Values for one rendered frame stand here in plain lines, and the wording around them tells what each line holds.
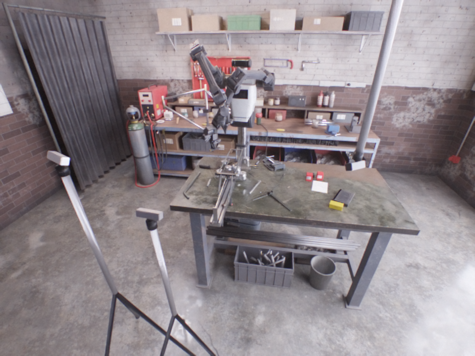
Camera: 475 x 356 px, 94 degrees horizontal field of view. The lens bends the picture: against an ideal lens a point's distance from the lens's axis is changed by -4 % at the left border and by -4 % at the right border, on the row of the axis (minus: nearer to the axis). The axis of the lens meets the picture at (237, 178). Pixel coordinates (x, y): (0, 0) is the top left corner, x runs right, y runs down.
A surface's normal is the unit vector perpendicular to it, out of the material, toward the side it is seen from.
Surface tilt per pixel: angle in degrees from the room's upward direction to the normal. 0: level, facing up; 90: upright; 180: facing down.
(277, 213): 0
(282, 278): 90
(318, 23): 90
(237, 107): 90
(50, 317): 0
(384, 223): 0
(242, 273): 90
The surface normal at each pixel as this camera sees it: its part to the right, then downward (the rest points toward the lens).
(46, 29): 0.52, 0.44
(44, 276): 0.00, -0.87
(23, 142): 0.99, 0.08
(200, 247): -0.16, 0.49
